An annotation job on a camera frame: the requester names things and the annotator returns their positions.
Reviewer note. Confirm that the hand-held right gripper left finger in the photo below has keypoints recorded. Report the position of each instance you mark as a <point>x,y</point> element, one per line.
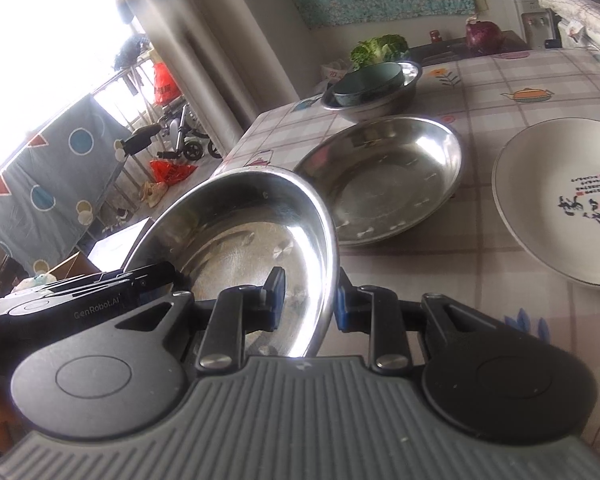
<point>277,292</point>

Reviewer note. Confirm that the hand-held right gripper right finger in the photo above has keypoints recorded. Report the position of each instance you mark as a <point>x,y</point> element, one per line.
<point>342,307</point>

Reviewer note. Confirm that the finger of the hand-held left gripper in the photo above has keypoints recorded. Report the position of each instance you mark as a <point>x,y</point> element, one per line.
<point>129,275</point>

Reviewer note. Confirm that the small steel plate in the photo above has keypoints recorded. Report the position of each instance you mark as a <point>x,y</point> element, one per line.
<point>240,220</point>

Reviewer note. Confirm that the teal ceramic bowl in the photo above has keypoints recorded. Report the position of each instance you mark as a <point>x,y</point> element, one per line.
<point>367,82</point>

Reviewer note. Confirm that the white box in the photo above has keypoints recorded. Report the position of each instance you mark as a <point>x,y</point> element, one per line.
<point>114,245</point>

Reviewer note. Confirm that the brown cardboard box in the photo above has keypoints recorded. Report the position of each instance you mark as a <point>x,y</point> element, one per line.
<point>69,266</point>

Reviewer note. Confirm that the beige bag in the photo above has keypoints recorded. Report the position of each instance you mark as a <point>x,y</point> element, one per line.
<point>153,194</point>

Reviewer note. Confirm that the checkered tablecloth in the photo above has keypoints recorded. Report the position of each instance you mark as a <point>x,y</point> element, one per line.
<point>430,270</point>

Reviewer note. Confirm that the red plastic bag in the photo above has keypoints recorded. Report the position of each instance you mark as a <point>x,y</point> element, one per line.
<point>172,172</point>

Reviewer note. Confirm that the grey blanket with coloured circles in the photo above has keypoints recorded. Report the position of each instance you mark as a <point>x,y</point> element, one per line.
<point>54,175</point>

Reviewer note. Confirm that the black padded armrest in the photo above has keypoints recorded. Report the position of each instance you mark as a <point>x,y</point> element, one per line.
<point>137,140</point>

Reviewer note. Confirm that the large steel plate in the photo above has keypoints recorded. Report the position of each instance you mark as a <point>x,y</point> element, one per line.
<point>380,175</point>

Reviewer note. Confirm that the wheelchair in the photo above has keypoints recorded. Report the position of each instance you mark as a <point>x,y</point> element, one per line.
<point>189,130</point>

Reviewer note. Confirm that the metal railing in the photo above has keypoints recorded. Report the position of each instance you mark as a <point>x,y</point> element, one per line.
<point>129,110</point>

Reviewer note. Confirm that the orange hanging plastic bag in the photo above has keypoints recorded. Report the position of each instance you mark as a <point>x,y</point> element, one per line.
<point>165,85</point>

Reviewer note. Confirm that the white ceramic plate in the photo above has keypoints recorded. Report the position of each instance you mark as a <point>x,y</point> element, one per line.
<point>540,200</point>

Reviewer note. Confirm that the dark hanging clothes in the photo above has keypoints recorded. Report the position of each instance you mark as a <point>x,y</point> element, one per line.
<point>132,50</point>

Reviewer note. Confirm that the white plastic bag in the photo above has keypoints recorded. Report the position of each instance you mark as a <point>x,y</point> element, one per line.
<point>332,71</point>

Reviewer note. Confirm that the beige curtain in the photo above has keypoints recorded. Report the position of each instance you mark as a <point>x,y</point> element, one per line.
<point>204,35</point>

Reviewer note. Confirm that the napa cabbage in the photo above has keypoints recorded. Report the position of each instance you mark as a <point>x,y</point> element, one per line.
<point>375,45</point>

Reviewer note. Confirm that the dark printed board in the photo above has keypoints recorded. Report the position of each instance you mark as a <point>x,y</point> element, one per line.
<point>440,50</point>

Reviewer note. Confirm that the small red jar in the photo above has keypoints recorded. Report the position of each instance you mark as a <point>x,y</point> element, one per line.
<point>435,36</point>

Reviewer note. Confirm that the red onion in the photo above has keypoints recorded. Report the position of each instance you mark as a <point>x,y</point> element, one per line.
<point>485,37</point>

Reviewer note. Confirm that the white water dispenser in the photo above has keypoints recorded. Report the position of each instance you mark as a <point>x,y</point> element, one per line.
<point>535,25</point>

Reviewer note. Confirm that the white quilted bedding roll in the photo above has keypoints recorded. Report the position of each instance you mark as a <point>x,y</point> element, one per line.
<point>590,15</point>

